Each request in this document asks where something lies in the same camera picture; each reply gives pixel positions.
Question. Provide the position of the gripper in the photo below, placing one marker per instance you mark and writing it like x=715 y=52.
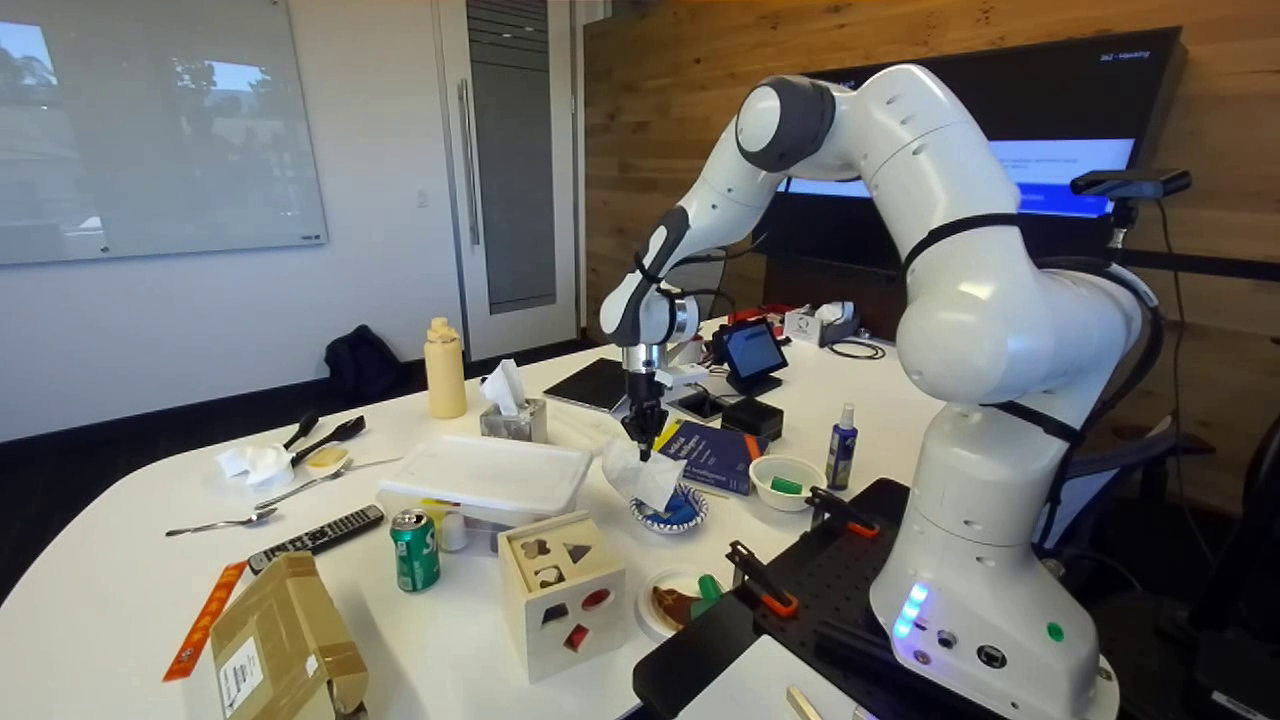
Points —
x=644 y=392

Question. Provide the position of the white wipe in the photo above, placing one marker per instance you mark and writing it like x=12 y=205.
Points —
x=640 y=475

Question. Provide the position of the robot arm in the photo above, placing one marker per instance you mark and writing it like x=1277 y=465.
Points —
x=960 y=330

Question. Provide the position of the small black box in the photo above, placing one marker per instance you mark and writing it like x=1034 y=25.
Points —
x=752 y=417

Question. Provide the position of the tissue box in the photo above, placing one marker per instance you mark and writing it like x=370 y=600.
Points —
x=515 y=420

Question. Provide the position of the wooden shape sorter box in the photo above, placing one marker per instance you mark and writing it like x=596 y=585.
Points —
x=560 y=600

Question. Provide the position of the cardboard box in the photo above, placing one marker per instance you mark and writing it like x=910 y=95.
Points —
x=285 y=640

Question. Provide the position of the blue book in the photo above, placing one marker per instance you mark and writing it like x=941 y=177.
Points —
x=715 y=455

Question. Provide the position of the blue patterned bowl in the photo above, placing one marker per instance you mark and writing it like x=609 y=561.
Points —
x=690 y=512

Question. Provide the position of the tablet on stand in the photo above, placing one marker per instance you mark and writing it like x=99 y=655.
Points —
x=752 y=352

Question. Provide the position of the green block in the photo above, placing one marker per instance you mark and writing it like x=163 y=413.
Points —
x=786 y=487

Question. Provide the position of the white bowl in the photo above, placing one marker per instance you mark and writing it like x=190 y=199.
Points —
x=800 y=470

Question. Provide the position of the clear container with white lid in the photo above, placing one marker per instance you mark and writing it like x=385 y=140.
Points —
x=490 y=475

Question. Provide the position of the red object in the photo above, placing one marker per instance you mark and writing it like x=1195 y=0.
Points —
x=760 y=313

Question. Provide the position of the green toy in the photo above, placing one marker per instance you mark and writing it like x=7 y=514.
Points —
x=709 y=592

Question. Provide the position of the brown toy food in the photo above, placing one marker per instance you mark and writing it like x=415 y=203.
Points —
x=675 y=605

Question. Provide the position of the white plate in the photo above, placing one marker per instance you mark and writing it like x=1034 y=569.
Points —
x=660 y=625

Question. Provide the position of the black orange clamp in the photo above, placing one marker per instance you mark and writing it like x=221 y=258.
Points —
x=845 y=510
x=765 y=585

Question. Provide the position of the blue spray bottle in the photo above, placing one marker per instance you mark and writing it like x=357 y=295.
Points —
x=841 y=450

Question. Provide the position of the yellow bottle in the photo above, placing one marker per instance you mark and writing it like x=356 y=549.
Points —
x=445 y=375

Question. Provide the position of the small white cup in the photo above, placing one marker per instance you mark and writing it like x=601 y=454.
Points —
x=453 y=533

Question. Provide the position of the green soda can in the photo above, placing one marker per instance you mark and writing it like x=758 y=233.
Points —
x=415 y=555

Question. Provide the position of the door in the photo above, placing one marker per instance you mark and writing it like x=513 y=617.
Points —
x=510 y=180

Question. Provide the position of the black backpack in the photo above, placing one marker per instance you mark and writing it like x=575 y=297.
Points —
x=362 y=365

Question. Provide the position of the black spatula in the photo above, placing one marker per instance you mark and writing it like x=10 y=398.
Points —
x=300 y=430
x=335 y=436

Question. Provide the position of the silver spoon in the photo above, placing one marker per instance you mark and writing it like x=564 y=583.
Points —
x=225 y=522
x=310 y=484

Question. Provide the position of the black remote control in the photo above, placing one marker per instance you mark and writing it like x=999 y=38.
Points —
x=315 y=538

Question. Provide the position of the crumpled white cloth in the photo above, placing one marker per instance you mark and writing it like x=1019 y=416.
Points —
x=255 y=465

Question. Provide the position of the office chair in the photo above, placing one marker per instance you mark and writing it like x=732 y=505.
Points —
x=1120 y=470

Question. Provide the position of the orange ruler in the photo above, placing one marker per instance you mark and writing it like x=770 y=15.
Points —
x=205 y=622

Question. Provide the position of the whiteboard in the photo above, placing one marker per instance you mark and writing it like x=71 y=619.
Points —
x=150 y=120

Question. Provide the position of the wall monitor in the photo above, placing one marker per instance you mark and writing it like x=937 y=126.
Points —
x=1070 y=100

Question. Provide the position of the camera on mount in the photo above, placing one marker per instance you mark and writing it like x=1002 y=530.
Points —
x=1130 y=185

